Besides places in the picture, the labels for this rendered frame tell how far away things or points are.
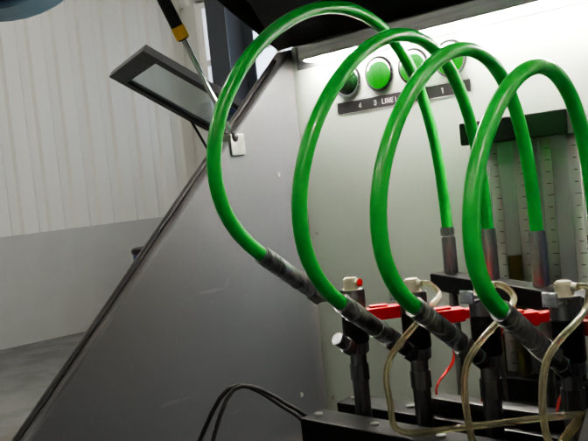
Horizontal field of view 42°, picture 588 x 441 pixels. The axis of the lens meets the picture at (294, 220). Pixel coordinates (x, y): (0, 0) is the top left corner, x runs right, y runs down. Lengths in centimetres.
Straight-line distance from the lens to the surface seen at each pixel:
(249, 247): 73
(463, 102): 89
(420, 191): 111
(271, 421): 121
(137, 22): 830
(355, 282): 83
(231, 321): 114
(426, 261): 112
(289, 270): 76
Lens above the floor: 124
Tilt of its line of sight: 3 degrees down
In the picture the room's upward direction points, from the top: 6 degrees counter-clockwise
